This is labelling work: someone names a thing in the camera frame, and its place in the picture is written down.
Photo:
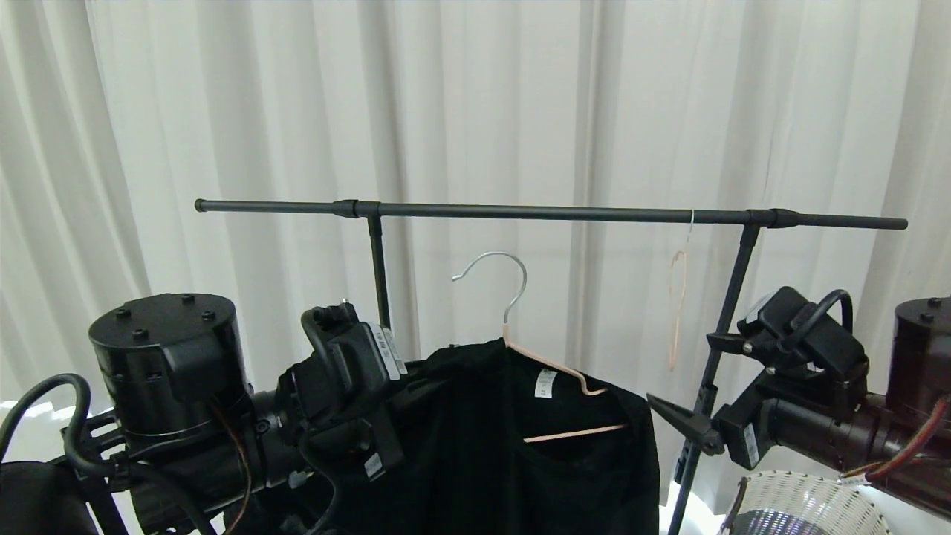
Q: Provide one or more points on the white laundry basket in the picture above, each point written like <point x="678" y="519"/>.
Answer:
<point x="802" y="498"/>

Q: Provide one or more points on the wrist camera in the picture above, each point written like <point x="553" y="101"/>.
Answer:
<point x="810" y="334"/>
<point x="364" y="357"/>

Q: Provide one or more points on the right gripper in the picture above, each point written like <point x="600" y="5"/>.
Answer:
<point x="802" y="431"/>

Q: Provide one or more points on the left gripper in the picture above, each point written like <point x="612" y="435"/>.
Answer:
<point x="312" y="438"/>

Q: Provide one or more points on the white curtain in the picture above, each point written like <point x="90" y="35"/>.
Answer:
<point x="223" y="111"/>

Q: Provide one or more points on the pink clothes hanger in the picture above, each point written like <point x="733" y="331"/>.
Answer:
<point x="579" y="432"/>
<point x="672" y="349"/>

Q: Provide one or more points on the black t-shirt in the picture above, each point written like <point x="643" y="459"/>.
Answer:
<point x="461" y="461"/>

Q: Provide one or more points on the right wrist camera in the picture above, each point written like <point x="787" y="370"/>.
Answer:
<point x="810" y="334"/>

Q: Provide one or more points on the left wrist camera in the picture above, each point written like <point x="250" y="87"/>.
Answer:
<point x="364" y="357"/>

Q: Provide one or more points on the black clothes rack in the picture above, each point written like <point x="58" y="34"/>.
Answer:
<point x="557" y="213"/>

